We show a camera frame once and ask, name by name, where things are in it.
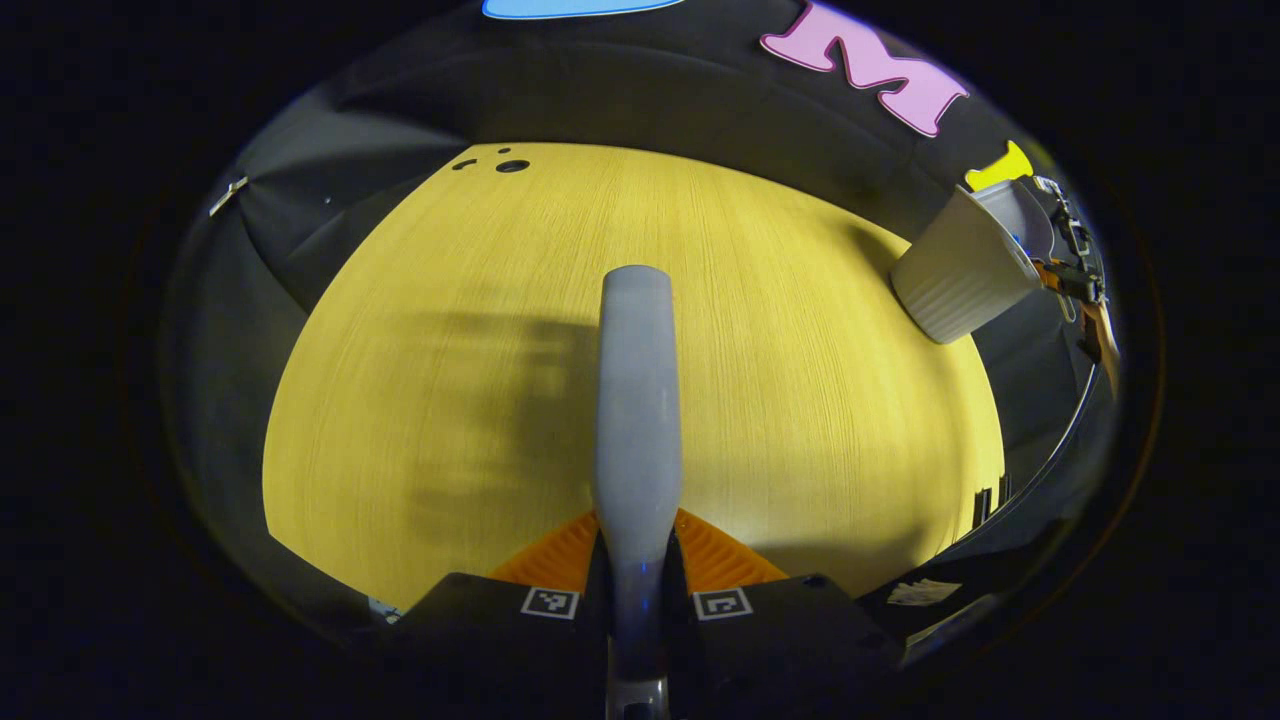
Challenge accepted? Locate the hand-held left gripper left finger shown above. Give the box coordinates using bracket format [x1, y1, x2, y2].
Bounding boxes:
[385, 510, 613, 701]

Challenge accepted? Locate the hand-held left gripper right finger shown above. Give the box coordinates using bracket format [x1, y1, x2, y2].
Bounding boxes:
[665, 508, 906, 701]

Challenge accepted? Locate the white ribbed garbage bin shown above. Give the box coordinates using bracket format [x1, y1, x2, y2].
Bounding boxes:
[890, 180, 1056, 345]

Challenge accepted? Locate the small grey broom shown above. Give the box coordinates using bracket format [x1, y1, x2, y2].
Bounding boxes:
[595, 265, 684, 720]

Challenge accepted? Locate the black desk edge bracket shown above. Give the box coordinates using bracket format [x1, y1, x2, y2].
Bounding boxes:
[972, 475, 1013, 526]

